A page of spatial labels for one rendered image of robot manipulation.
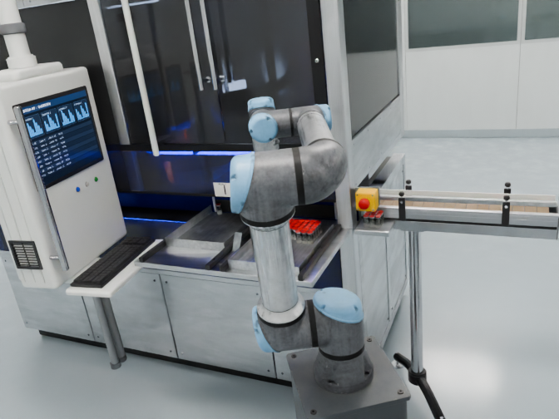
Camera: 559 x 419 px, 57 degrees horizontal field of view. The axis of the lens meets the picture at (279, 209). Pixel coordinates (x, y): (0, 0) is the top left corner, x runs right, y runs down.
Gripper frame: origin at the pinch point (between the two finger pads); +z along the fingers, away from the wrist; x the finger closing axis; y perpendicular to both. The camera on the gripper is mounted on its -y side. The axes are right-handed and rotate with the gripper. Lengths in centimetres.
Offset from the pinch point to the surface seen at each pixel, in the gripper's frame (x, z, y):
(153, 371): -100, 110, -33
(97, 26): -87, -60, -36
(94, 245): -89, 24, -8
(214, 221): -47, 21, -34
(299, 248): -1.3, 21.4, -16.4
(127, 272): -67, 29, 0
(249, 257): -16.5, 21.4, -7.0
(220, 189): -42, 7, -36
